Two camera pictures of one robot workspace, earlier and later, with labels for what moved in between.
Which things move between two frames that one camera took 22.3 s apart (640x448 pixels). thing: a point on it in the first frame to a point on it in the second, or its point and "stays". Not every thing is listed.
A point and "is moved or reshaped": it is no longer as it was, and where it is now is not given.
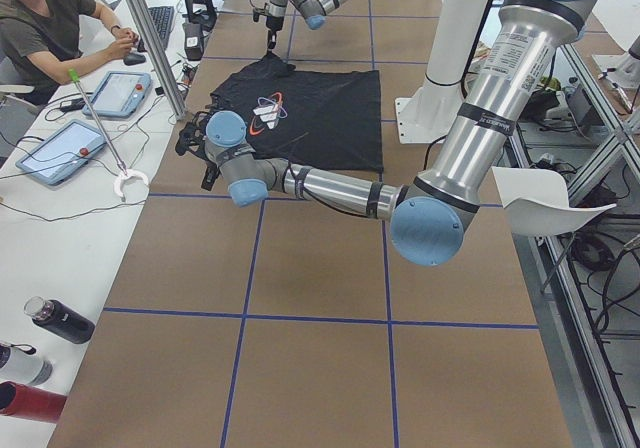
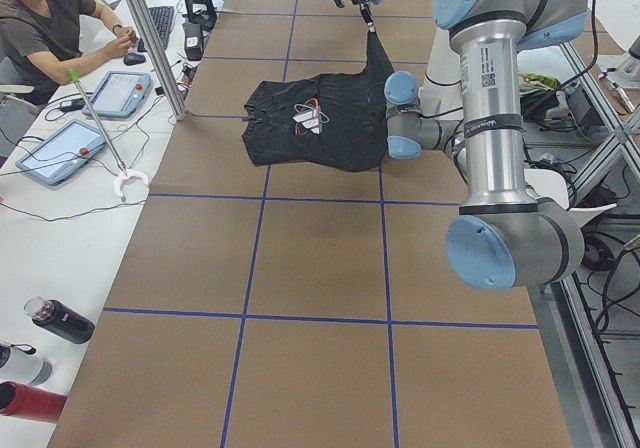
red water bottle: x=24 y=401 stays
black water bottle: x=60 y=319 stays
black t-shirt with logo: x=328 y=119 is moved or reshaped
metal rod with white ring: x=123 y=171 stays
